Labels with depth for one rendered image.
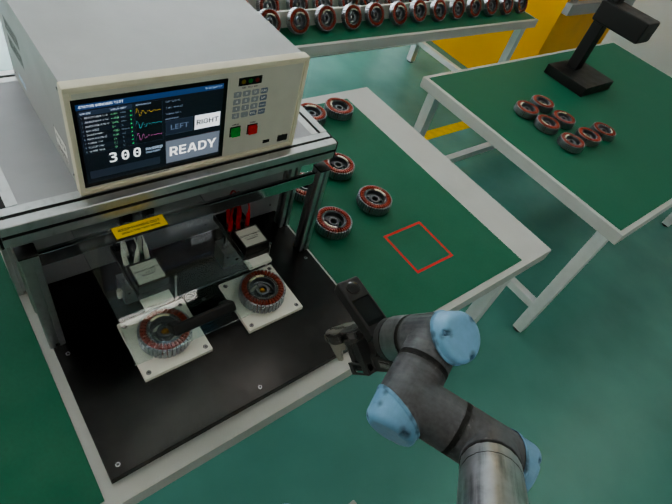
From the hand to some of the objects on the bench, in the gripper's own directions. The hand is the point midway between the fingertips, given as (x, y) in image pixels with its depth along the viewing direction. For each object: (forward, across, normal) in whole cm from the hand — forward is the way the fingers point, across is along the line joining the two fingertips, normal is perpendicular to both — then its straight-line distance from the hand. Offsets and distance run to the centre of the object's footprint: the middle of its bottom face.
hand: (329, 331), depth 96 cm
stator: (+39, +53, +22) cm, 70 cm away
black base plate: (+31, -11, +9) cm, 34 cm away
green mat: (+43, +53, +27) cm, 74 cm away
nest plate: (+28, -23, +9) cm, 38 cm away
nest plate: (+28, +1, +9) cm, 30 cm away
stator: (+27, +1, +10) cm, 29 cm away
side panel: (+52, -44, +42) cm, 80 cm away
